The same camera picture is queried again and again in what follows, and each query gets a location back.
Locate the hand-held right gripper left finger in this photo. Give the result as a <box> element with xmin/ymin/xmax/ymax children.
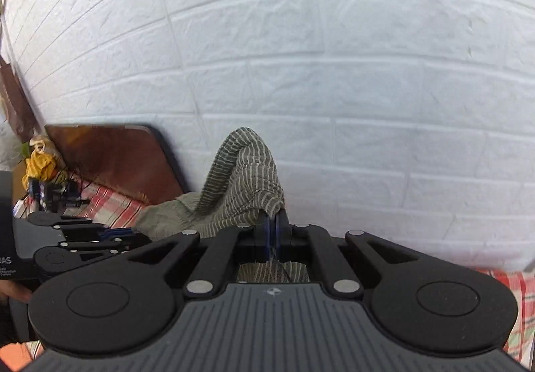
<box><xmin>125</xmin><ymin>209</ymin><xmax>273</xmax><ymax>297</ymax></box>

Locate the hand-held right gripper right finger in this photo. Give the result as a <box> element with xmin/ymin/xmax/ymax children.
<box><xmin>274</xmin><ymin>209</ymin><xmax>423</xmax><ymax>298</ymax></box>

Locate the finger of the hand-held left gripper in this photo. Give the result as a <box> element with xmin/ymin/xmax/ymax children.
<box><xmin>61</xmin><ymin>235</ymin><xmax>153</xmax><ymax>258</ymax></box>
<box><xmin>54</xmin><ymin>219</ymin><xmax>136</xmax><ymax>240</ymax></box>

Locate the green white checked shirt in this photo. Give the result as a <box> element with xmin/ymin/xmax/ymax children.
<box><xmin>134</xmin><ymin>127</ymin><xmax>311</xmax><ymax>285</ymax></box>

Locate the person's left hand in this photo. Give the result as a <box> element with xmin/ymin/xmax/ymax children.
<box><xmin>0</xmin><ymin>282</ymin><xmax>32</xmax><ymax>306</ymax></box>

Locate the red plaid blanket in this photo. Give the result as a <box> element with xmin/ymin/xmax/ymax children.
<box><xmin>12</xmin><ymin>175</ymin><xmax>535</xmax><ymax>360</ymax></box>

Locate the yellow cloth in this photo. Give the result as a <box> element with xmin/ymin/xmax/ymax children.
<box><xmin>22</xmin><ymin>150</ymin><xmax>63</xmax><ymax>184</ymax></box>

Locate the brown wooden headboard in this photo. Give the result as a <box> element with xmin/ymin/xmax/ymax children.
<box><xmin>44</xmin><ymin>123</ymin><xmax>190</xmax><ymax>206</ymax></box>

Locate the brown hanging bag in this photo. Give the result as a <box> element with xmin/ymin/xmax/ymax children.
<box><xmin>0</xmin><ymin>56</ymin><xmax>39</xmax><ymax>144</ymax></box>

